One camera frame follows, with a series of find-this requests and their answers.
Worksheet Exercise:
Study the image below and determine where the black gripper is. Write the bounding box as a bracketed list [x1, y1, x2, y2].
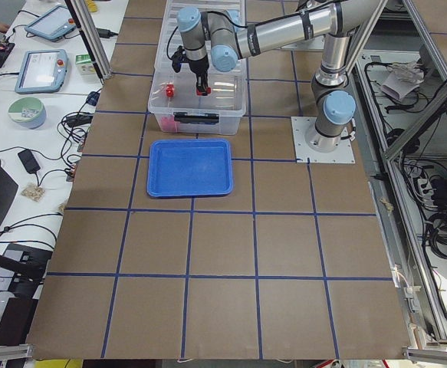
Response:
[189, 55, 209, 90]

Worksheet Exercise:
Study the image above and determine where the clear plastic box lid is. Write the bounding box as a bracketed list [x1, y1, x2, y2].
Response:
[155, 1, 245, 75]

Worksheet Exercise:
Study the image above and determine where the red block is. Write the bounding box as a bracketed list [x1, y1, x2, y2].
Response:
[165, 84, 175, 98]
[196, 87, 212, 96]

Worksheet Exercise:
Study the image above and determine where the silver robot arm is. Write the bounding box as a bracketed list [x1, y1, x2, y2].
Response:
[169, 0, 383, 153]

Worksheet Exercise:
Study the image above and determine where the red block in box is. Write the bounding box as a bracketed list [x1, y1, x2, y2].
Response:
[165, 84, 175, 98]

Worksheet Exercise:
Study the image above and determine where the clear plastic storage box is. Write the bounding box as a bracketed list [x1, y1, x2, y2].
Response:
[148, 70, 247, 136]

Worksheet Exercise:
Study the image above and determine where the green white carton box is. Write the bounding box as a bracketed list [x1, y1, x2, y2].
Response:
[74, 54, 96, 75]

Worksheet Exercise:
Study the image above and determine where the blue plastic tray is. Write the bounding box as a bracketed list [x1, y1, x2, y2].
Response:
[146, 139, 234, 198]

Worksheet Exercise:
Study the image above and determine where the far teach pendant tablet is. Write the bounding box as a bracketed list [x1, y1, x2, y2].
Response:
[25, 5, 76, 41]

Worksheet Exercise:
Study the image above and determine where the teach pendant tablet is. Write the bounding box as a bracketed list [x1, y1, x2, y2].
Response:
[25, 5, 76, 41]
[15, 49, 68, 94]

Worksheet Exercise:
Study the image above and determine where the near teach pendant tablet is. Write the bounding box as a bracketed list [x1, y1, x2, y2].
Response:
[15, 49, 68, 94]

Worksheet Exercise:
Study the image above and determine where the green white bowl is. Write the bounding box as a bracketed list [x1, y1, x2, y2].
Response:
[8, 97, 47, 129]

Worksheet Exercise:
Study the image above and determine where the black power adapter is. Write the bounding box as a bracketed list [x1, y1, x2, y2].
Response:
[18, 149, 41, 174]

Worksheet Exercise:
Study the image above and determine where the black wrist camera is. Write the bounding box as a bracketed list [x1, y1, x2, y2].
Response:
[170, 45, 189, 73]

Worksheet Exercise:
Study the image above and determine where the aluminium frame post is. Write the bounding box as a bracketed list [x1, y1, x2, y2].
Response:
[65, 0, 112, 81]

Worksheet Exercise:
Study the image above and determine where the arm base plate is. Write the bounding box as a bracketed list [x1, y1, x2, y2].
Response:
[291, 117, 355, 164]

